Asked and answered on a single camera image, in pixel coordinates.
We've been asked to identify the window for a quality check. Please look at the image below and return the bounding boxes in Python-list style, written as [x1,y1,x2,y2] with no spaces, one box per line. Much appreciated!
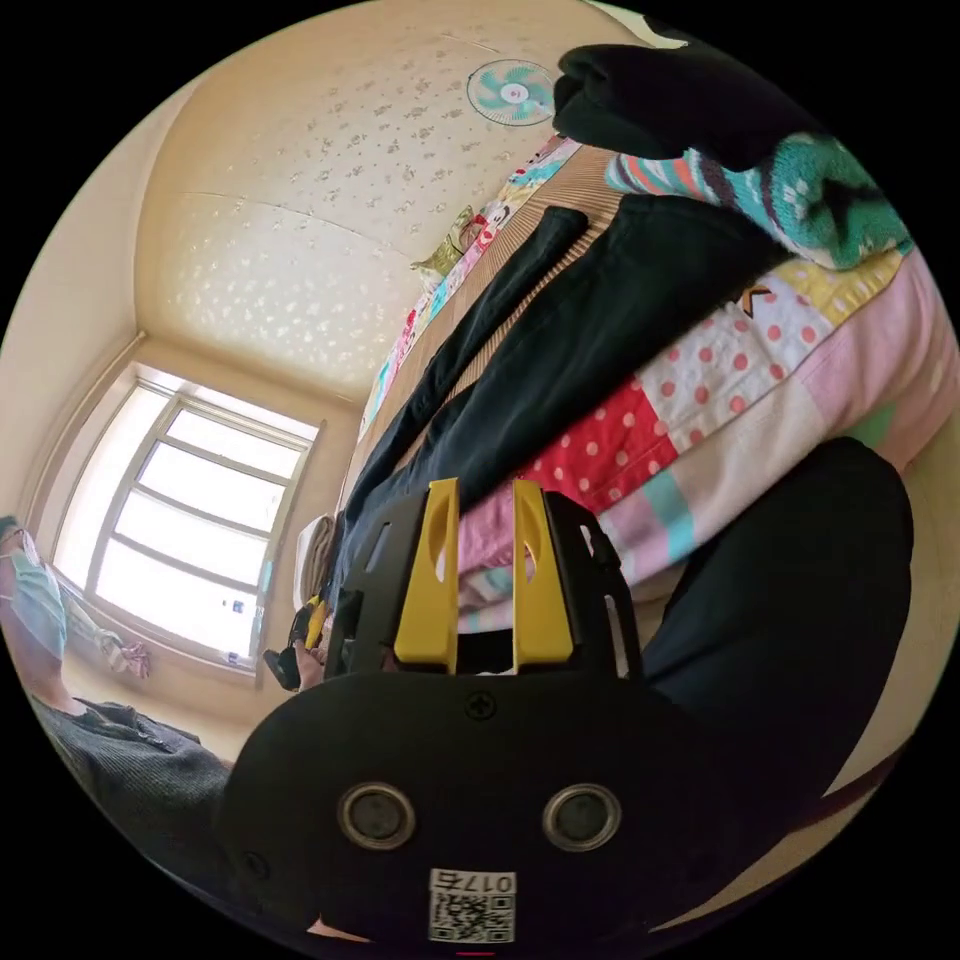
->
[43,359,325,678]

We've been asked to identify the teal wall fan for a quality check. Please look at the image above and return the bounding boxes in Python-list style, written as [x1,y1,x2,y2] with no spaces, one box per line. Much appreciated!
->
[465,58,561,128]

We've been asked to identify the black pants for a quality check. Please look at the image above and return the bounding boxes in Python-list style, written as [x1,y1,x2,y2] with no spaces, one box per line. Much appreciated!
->
[329,196,798,601]

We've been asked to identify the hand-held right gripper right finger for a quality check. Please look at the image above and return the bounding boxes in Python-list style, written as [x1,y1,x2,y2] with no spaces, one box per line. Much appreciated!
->
[512,480,578,675]

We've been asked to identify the bed with patchwork quilt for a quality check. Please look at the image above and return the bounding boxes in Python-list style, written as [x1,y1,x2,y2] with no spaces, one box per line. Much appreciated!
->
[293,134,951,639]

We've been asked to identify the green patterned cushion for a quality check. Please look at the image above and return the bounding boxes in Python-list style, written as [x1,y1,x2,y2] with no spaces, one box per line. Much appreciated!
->
[410,205,478,285]

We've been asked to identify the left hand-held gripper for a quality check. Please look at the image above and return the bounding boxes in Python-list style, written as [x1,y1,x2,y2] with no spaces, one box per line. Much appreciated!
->
[261,596,330,693]

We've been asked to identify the person's body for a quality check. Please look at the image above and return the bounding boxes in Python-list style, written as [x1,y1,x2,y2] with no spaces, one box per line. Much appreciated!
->
[0,437,915,905]

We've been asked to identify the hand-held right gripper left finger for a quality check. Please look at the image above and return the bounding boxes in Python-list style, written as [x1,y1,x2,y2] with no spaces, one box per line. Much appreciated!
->
[394,478,460,675]

